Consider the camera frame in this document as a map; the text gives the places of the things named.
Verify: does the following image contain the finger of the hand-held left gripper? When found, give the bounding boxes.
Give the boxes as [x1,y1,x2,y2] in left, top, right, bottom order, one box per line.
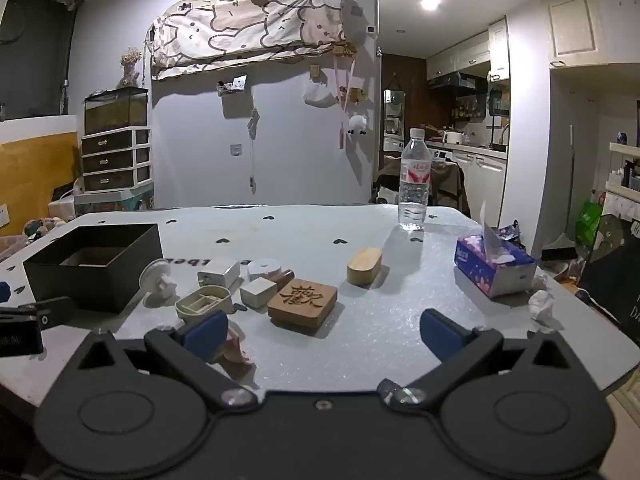
[17,296,76,332]

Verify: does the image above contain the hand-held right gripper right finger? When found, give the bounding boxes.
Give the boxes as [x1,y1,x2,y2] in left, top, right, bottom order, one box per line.
[377,308,581,408]

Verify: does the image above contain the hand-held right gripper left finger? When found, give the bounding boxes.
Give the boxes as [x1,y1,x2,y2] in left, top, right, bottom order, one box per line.
[64,309,259,411]

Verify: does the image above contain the beige plastic container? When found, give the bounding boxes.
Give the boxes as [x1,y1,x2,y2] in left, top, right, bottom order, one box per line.
[175,285,234,322]

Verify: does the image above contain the pink scissors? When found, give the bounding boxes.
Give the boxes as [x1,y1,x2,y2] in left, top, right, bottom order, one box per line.
[219,324,254,367]

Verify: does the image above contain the black box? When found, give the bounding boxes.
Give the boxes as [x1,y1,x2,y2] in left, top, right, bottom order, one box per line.
[22,223,164,314]

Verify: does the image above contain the white rectangular charger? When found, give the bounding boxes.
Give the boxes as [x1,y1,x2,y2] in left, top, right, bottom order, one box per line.
[197,258,241,288]

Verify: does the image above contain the white round tape dispenser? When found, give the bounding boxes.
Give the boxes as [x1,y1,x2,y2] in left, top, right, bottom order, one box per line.
[247,258,284,282]

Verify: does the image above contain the carved square wooden box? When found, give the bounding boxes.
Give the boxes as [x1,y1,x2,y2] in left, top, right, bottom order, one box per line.
[267,278,339,334]

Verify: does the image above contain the white cube block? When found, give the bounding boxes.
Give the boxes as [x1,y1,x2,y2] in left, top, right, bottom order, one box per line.
[239,279,279,309]

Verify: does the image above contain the white suction hook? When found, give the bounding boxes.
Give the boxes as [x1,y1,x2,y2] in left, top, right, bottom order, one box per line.
[139,259,177,309]

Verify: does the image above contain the blue tissue box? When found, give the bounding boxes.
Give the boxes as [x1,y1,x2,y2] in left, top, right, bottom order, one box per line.
[453,202,539,299]

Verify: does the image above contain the pile of stuffed toys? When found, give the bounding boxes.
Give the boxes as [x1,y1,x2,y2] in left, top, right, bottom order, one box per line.
[22,216,67,242]

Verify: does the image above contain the oval wooden box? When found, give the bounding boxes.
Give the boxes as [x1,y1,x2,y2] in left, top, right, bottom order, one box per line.
[346,246,384,289]

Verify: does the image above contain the crumpled white tissue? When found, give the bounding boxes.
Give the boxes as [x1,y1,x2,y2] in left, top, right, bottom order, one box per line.
[528,290,556,329]

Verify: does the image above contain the painted cabinet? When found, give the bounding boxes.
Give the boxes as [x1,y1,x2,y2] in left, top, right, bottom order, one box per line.
[74,187,154,217]

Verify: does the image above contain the clear water bottle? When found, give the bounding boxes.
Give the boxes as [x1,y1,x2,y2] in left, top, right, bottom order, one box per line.
[398,128,432,232]

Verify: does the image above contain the chair with brown cloth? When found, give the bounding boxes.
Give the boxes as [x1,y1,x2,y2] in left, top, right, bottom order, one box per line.
[374,156,471,217]

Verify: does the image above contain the white plastic drawer unit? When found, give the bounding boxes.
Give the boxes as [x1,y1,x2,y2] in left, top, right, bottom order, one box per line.
[80,128,152,194]

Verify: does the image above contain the kitchen counter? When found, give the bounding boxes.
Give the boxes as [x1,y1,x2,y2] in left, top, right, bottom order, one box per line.
[425,141,509,227]

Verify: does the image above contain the black board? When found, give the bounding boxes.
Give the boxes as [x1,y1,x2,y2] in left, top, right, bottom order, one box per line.
[579,212,640,332]

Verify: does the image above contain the green bag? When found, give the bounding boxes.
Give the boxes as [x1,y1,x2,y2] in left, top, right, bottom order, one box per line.
[574,198,604,247]

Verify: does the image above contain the glass fish tank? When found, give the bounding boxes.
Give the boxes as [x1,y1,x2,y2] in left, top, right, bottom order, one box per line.
[83,87,150,136]

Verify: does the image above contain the hanging mirror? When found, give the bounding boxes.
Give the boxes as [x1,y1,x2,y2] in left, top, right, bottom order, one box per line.
[383,87,407,152]

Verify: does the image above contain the white storage shelf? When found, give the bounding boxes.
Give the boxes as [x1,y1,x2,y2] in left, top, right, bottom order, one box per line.
[602,142,640,212]

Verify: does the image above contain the pink ribbon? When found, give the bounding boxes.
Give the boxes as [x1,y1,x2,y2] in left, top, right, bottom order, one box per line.
[332,54,359,150]

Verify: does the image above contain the range hood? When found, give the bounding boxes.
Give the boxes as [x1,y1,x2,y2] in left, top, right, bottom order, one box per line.
[427,72,489,92]

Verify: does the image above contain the dried flower vase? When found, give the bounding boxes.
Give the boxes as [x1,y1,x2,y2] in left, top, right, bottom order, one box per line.
[118,47,143,89]

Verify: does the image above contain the dark window curtain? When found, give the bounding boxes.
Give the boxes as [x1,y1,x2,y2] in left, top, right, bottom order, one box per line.
[0,0,82,122]

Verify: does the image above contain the white hanging bag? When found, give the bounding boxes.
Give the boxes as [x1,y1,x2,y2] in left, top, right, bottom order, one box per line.
[303,82,334,107]

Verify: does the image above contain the printed blanket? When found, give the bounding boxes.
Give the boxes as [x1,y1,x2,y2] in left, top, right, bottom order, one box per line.
[149,0,347,81]

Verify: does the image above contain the tall white cabinet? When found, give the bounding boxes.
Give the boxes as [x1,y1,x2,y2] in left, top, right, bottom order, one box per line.
[541,0,609,69]

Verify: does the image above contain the hanging cord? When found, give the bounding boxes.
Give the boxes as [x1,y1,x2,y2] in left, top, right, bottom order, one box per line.
[248,108,262,193]

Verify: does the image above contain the white kitchen wall cabinets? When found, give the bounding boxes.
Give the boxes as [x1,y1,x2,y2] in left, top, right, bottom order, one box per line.
[426,17,511,82]

